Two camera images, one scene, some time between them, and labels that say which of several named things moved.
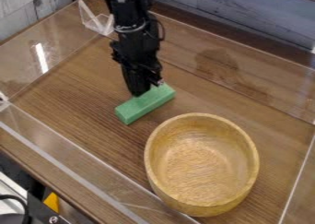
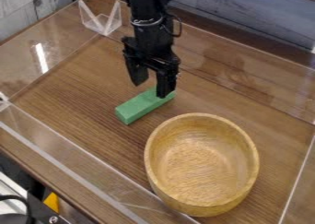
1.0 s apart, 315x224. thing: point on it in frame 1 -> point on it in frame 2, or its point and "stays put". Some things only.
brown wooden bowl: [201, 163] stays put
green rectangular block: [161, 94] stays put
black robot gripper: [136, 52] -> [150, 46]
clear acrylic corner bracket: [102, 23] stays put
